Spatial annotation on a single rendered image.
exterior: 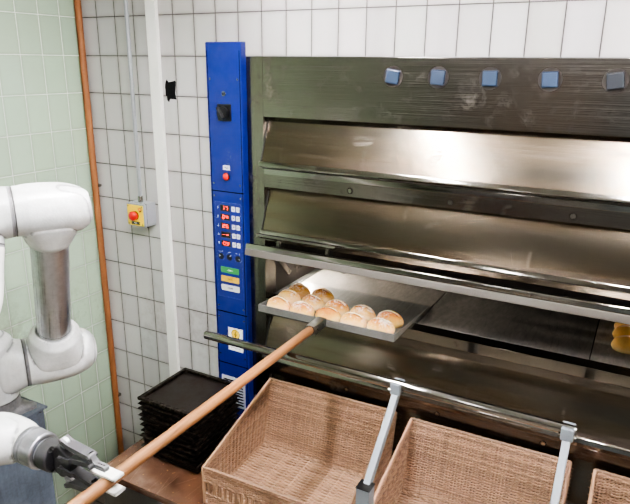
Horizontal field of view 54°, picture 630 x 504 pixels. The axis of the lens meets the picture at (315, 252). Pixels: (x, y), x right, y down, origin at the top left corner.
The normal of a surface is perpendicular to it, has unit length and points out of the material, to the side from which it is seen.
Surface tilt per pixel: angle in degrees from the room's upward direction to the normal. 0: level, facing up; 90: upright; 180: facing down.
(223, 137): 90
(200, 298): 90
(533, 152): 70
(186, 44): 90
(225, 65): 90
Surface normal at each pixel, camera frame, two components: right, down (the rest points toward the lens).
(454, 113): -0.47, 0.25
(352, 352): -0.44, -0.09
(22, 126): 0.88, 0.14
